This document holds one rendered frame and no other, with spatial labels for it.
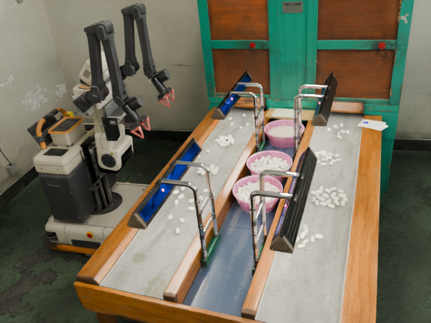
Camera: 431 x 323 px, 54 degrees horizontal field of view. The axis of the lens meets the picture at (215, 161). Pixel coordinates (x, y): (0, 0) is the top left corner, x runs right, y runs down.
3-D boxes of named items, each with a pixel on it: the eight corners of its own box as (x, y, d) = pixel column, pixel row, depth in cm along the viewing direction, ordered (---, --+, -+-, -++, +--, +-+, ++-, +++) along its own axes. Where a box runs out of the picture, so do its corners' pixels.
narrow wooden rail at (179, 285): (166, 313, 174) (161, 295, 169) (267, 122, 318) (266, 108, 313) (178, 316, 172) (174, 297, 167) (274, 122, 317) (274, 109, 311)
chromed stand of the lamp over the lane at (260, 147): (230, 156, 275) (225, 92, 252) (239, 142, 291) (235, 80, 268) (259, 159, 269) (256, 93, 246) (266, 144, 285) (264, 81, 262)
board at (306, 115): (265, 118, 299) (265, 116, 299) (269, 109, 311) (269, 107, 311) (312, 120, 289) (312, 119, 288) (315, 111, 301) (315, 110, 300)
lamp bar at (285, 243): (269, 250, 145) (269, 234, 142) (299, 159, 195) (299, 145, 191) (292, 254, 143) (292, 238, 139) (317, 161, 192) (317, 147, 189)
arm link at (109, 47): (104, 21, 220) (93, 26, 211) (113, 20, 218) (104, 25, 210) (120, 98, 242) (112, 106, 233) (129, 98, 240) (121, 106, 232)
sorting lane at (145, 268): (100, 288, 181) (99, 285, 180) (228, 112, 325) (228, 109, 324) (163, 303, 171) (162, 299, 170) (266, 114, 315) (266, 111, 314)
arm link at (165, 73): (149, 67, 275) (143, 72, 268) (162, 59, 269) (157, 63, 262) (159, 82, 279) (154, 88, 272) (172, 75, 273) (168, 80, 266)
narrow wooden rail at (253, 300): (242, 331, 164) (240, 311, 158) (310, 125, 308) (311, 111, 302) (255, 334, 162) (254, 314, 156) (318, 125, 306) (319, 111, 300)
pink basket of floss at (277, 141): (277, 154, 273) (276, 141, 268) (257, 138, 294) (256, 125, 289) (312, 143, 280) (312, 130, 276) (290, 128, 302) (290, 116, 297)
